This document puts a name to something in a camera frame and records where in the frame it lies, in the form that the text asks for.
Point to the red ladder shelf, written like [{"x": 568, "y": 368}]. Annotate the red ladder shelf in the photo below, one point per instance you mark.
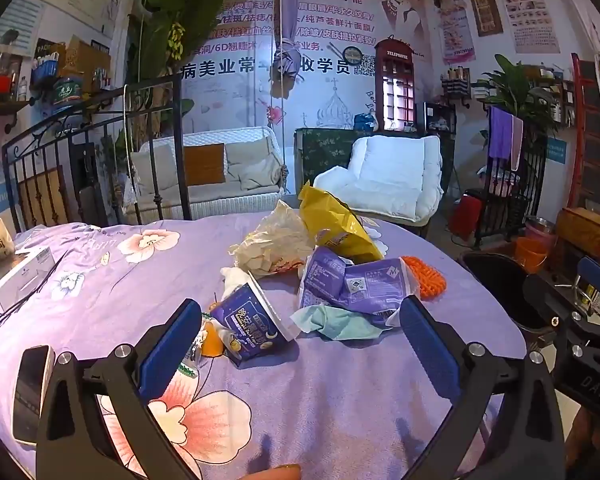
[{"x": 577, "y": 135}]

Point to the teal paper tissue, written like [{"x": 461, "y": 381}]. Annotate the teal paper tissue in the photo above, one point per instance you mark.
[{"x": 340, "y": 322}]

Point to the clear plastic chip bag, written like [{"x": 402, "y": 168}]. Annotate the clear plastic chip bag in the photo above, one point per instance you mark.
[{"x": 270, "y": 240}]

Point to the brown cardboard box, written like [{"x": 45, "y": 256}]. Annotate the brown cardboard box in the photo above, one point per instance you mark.
[{"x": 85, "y": 62}]

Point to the hanging purple umbrella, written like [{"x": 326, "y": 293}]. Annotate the hanging purple umbrella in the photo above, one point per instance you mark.
[{"x": 287, "y": 60}]

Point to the black metal bed frame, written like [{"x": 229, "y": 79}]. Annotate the black metal bed frame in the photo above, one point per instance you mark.
[{"x": 185, "y": 160}]

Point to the purple yogurt cup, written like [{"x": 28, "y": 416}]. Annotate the purple yogurt cup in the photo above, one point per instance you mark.
[{"x": 250, "y": 325}]

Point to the banana plant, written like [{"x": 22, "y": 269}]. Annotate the banana plant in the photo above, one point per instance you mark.
[{"x": 180, "y": 5}]

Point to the blue bag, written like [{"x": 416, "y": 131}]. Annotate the blue bag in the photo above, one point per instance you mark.
[{"x": 365, "y": 121}]

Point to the black metal rack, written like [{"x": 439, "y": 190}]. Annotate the black metal rack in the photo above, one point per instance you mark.
[{"x": 495, "y": 210}]

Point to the pink basin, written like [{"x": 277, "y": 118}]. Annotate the pink basin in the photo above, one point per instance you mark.
[{"x": 540, "y": 230}]

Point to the small bottle wall shelf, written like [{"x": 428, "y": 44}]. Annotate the small bottle wall shelf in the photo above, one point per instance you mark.
[{"x": 457, "y": 85}]

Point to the purple towel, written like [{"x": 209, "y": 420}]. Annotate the purple towel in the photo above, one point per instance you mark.
[{"x": 501, "y": 132}]

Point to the white cushioned lounge chair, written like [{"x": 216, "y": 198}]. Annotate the white cushioned lounge chair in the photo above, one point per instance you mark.
[{"x": 390, "y": 170}]

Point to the smartphone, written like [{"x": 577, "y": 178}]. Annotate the smartphone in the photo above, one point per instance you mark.
[{"x": 30, "y": 395}]

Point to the yellow snack bag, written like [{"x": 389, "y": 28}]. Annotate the yellow snack bag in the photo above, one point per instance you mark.
[{"x": 330, "y": 225}]

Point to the white cardboard box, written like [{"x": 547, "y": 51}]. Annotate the white cardboard box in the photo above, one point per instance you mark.
[{"x": 15, "y": 275}]

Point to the person's right forearm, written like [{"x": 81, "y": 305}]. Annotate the person's right forearm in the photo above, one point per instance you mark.
[{"x": 585, "y": 435}]

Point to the pink towel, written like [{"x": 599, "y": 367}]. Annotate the pink towel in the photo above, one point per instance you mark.
[{"x": 517, "y": 142}]

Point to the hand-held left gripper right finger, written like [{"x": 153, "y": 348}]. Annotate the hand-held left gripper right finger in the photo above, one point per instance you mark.
[{"x": 430, "y": 345}]

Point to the purple plastic package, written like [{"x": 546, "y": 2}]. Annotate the purple plastic package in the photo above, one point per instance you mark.
[{"x": 360, "y": 285}]

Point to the orange bucket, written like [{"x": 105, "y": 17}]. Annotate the orange bucket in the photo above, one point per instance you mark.
[{"x": 530, "y": 255}]

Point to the brown pillow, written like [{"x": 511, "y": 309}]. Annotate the brown pillow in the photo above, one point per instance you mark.
[{"x": 204, "y": 165}]

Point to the red phone booth cabinet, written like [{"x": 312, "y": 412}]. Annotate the red phone booth cabinet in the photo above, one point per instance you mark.
[{"x": 392, "y": 52}]

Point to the large printed wall poster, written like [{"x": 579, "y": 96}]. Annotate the large printed wall poster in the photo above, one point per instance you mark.
[{"x": 330, "y": 10}]

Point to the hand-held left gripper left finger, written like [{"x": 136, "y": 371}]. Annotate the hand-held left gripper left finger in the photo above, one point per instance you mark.
[{"x": 170, "y": 345}]

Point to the white chart wall poster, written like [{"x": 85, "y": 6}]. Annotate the white chart wall poster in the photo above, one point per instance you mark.
[{"x": 527, "y": 5}]

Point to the blue storage basket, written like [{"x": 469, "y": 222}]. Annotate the blue storage basket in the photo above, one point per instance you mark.
[{"x": 45, "y": 70}]

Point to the red bag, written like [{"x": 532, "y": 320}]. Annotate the red bag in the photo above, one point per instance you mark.
[{"x": 467, "y": 215}]

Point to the orange foam net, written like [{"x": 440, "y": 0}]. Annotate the orange foam net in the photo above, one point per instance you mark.
[{"x": 430, "y": 280}]

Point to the small orange jelly cup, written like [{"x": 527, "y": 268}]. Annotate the small orange jelly cup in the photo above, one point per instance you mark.
[{"x": 211, "y": 340}]

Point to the green round tin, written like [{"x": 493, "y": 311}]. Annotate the green round tin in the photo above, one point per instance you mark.
[{"x": 67, "y": 95}]

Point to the white wicker swing sofa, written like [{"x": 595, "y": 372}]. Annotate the white wicker swing sofa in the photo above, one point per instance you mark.
[{"x": 230, "y": 200}]

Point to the purple floral bed sheet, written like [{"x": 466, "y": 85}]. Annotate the purple floral bed sheet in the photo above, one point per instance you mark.
[{"x": 305, "y": 410}]

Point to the green floral cabinet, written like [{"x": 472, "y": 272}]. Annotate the green floral cabinet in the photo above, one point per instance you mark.
[{"x": 325, "y": 155}]

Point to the green potted plant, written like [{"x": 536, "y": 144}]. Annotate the green potted plant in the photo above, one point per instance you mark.
[{"x": 520, "y": 90}]

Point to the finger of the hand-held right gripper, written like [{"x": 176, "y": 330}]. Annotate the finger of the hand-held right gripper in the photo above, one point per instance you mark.
[
  {"x": 550, "y": 300},
  {"x": 597, "y": 272}
]

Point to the pink wall poster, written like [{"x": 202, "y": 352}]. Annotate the pink wall poster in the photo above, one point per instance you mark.
[{"x": 452, "y": 15}]

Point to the black trash bin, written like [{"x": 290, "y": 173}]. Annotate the black trash bin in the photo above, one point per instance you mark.
[{"x": 495, "y": 285}]

